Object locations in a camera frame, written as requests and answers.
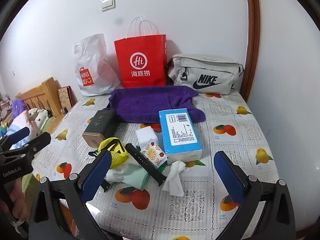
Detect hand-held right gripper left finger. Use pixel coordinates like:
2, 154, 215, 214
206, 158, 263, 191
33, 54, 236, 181
28, 151, 118, 240

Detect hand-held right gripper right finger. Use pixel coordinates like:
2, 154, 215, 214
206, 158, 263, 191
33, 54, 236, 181
214, 151, 304, 240

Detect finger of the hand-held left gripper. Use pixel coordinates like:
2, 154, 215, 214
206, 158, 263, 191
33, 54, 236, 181
0, 127, 31, 150
0, 132, 52, 161

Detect black watch strap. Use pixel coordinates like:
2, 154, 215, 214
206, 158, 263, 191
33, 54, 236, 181
100, 180, 113, 193
125, 143, 167, 187

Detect yellow mesh bag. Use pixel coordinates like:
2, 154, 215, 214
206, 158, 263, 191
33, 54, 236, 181
97, 137, 130, 169

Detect white and green cloth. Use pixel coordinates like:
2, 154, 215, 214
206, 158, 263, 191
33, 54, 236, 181
104, 164, 150, 191

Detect white tissue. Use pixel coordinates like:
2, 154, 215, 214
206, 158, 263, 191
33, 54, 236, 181
162, 160, 187, 197

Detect fruit print packet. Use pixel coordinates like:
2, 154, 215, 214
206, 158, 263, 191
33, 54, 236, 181
140, 141, 168, 169

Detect person's left hand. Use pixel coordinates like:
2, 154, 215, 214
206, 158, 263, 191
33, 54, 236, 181
0, 177, 27, 222

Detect striped light bedding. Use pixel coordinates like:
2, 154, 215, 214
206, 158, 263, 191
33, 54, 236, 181
0, 110, 40, 150

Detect green blanket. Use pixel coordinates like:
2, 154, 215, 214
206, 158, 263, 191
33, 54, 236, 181
21, 172, 41, 205

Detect white flower print plush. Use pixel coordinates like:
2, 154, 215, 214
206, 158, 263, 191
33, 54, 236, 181
26, 107, 54, 130

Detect purple fluffy toy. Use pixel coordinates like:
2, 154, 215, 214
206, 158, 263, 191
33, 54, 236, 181
11, 99, 27, 120

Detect fruit print tablecloth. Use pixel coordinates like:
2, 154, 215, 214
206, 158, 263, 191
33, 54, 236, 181
31, 91, 280, 240

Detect wooden headboard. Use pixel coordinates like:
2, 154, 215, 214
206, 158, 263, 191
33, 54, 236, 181
15, 77, 63, 120

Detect dark green tin box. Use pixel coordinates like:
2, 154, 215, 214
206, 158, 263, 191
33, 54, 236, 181
82, 110, 117, 149

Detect patterned book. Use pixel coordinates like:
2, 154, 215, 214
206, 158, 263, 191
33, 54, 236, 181
57, 85, 75, 110

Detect blue tissue pack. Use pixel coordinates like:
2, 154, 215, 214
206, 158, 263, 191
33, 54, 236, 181
159, 108, 203, 165

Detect purple towel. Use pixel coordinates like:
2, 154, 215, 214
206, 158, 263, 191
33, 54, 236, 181
105, 85, 206, 124

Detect white plastic shopping bag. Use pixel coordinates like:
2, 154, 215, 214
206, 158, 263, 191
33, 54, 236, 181
72, 33, 120, 97

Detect grey waist bag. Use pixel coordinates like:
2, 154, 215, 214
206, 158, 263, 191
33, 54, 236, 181
166, 54, 245, 95

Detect red paper bag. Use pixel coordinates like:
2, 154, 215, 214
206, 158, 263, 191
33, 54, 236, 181
114, 16, 167, 88

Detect brown wooden door frame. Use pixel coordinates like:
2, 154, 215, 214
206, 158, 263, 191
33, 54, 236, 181
244, 0, 262, 103

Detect white light switch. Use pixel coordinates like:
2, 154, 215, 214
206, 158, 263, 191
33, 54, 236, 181
101, 0, 116, 12

